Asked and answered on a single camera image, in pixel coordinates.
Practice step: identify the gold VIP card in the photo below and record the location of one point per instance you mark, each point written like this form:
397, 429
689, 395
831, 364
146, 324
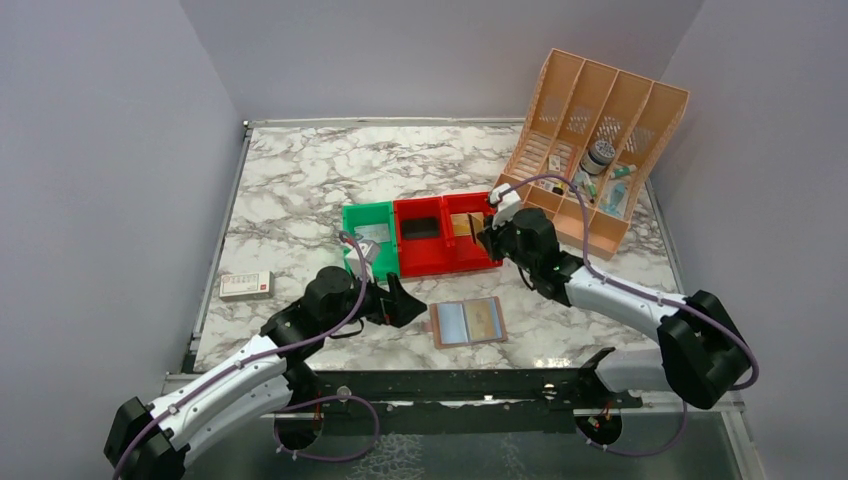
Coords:
480, 320

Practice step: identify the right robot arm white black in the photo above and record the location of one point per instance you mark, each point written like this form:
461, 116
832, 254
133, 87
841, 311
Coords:
699, 354

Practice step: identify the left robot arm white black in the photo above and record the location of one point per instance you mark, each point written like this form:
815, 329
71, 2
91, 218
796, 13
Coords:
160, 438

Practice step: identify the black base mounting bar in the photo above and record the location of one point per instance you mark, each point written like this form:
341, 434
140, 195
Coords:
433, 402

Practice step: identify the gold card with stripe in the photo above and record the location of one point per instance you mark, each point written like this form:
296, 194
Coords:
476, 223

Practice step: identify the small items in organizer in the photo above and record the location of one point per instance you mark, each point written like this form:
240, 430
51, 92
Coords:
613, 199

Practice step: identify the peach desk organizer rack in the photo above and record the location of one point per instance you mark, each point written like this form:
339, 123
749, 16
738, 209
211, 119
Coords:
592, 135

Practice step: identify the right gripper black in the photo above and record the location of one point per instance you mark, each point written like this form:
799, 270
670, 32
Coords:
489, 237

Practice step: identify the red double plastic bin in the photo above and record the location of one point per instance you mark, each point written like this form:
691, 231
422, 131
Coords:
447, 254

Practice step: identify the silver card in green bin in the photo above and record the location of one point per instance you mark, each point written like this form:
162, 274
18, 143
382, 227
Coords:
378, 233

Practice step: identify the gold card in red bin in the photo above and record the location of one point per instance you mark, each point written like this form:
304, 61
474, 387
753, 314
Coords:
462, 224

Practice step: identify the round jar patterned lid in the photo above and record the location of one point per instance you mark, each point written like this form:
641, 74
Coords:
598, 156

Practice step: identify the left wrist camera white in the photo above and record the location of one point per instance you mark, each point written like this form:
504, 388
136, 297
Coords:
360, 258

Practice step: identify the green white tube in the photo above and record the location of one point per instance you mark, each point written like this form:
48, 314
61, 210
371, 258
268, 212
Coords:
623, 171

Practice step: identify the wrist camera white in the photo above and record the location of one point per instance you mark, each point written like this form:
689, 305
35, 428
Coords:
506, 202
360, 258

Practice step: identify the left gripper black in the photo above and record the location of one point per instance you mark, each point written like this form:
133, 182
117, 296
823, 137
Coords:
398, 306

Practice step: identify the white red playing card box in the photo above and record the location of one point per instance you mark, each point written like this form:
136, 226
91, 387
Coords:
246, 286

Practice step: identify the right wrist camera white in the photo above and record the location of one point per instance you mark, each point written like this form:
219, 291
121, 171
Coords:
506, 202

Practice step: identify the black card in red bin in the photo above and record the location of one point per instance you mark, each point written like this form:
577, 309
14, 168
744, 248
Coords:
420, 228

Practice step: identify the brown leather card holder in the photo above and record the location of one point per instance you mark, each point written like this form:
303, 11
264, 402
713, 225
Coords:
448, 323

